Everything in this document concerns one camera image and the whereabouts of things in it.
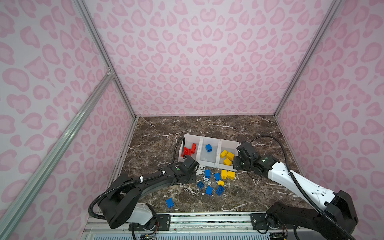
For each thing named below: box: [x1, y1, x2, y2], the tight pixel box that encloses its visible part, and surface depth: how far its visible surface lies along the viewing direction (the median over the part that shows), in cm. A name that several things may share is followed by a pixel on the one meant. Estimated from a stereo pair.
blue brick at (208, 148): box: [205, 144, 213, 153], surface depth 100 cm
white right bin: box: [216, 139, 240, 172], surface depth 95 cm
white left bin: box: [178, 134, 203, 165], surface depth 100 cm
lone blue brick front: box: [166, 198, 174, 209], surface depth 81 cm
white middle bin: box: [198, 136, 221, 168], surface depth 97 cm
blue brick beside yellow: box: [214, 172, 221, 181], surface depth 90 cm
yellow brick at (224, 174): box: [221, 170, 228, 180], surface depth 88 cm
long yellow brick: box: [223, 158, 232, 166], surface depth 94 cm
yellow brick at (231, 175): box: [227, 171, 236, 180], surface depth 88 cm
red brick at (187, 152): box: [181, 146, 192, 158], surface depth 99 cm
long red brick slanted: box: [191, 143, 197, 154], surface depth 100 cm
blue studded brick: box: [215, 185, 225, 196], surface depth 85 cm
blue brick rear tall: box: [204, 169, 212, 178], surface depth 92 cm
